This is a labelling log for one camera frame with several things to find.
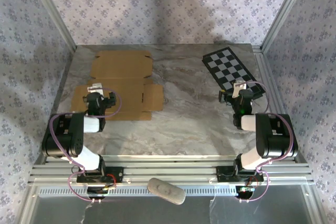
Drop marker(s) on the brown cardboard folding box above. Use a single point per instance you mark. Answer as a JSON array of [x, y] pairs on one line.
[[123, 77]]

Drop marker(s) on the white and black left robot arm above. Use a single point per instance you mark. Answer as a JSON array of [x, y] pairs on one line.
[[92, 125]]

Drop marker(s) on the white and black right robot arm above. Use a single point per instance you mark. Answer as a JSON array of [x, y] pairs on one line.
[[248, 123]]

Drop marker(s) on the black and grey checkerboard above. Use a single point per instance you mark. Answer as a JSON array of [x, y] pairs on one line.
[[228, 64]]

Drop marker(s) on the marble pattern table mat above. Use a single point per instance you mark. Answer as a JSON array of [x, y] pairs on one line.
[[183, 129]]

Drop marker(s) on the small controller board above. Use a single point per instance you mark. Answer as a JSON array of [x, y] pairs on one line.
[[98, 191], [245, 191]]

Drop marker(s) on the floral fabric backdrop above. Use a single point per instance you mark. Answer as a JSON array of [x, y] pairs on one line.
[[157, 3]]

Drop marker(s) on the grey oval pad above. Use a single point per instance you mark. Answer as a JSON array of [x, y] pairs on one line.
[[165, 190]]

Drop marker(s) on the grey metal sheet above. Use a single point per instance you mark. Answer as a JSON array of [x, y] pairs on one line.
[[157, 213]]

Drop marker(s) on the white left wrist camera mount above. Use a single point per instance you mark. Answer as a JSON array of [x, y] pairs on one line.
[[94, 86]]

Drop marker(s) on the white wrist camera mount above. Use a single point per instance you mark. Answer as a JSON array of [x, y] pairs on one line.
[[94, 86], [239, 87]]

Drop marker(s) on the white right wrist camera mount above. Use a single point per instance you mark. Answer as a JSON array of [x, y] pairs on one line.
[[239, 87]]

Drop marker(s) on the aluminium side rail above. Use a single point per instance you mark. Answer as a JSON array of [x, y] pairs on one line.
[[266, 72]]

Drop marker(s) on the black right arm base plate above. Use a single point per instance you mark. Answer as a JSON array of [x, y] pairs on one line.
[[223, 175]]

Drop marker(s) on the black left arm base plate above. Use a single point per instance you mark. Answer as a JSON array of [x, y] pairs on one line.
[[115, 175]]

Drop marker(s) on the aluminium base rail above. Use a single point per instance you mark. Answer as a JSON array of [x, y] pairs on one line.
[[170, 167]]

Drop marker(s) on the aluminium frame post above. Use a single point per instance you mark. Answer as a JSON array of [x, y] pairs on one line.
[[283, 9], [53, 9]]

